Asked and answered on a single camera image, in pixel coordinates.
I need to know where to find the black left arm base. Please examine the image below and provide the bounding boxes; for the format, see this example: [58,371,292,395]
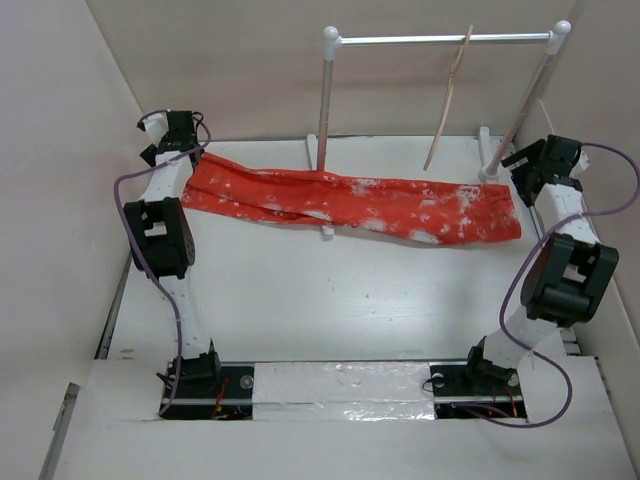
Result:
[156,363,255,421]

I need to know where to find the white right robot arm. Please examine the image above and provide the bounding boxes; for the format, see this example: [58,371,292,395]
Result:
[462,135,619,394]

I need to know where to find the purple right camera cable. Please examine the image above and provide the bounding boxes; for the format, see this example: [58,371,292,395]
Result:
[457,142,640,429]

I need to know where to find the orange white tie-dye trousers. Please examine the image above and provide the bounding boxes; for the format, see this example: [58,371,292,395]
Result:
[182,154,521,246]

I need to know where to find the purple camera cable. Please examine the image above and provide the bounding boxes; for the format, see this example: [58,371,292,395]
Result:
[457,142,640,429]
[113,108,211,417]

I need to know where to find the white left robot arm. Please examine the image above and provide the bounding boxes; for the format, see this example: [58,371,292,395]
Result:
[123,110,223,397]

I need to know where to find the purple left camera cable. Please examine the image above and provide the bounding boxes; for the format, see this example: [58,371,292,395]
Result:
[113,108,211,417]

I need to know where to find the beige plastic hanger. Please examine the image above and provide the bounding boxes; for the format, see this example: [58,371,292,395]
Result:
[423,24,474,171]

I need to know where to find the white clothes rack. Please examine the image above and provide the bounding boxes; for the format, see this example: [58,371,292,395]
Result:
[305,20,572,241]

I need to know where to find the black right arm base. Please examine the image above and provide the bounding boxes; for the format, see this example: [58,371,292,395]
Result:
[422,362,527,420]

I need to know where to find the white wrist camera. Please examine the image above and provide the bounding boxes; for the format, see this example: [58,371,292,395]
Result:
[573,151,591,177]
[136,110,168,146]

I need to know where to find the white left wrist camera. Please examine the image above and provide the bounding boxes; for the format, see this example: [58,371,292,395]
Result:
[136,110,168,146]

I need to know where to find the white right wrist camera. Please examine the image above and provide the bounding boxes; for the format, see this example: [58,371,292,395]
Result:
[573,151,591,177]

